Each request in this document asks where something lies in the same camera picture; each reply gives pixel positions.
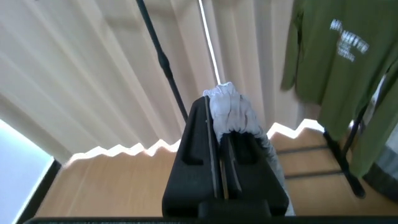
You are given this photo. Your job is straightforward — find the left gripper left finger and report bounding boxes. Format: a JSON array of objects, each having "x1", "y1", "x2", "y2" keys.
[{"x1": 162, "y1": 95, "x2": 222, "y2": 217}]

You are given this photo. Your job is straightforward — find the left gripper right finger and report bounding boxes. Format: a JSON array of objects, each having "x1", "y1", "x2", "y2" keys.
[{"x1": 221, "y1": 131, "x2": 289, "y2": 216}]

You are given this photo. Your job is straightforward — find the pale blue shirt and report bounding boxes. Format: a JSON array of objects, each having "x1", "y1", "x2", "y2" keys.
[{"x1": 202, "y1": 82, "x2": 296, "y2": 217}]

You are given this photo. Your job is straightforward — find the green garment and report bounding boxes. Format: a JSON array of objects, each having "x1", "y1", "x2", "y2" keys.
[{"x1": 280, "y1": 0, "x2": 398, "y2": 179}]

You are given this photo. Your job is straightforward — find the black clothes rack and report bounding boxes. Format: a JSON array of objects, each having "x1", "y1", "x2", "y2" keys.
[{"x1": 136, "y1": 0, "x2": 369, "y2": 199}]

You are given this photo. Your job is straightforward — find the white curtain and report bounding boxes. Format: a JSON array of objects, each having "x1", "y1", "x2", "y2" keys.
[{"x1": 0, "y1": 0, "x2": 325, "y2": 165}]

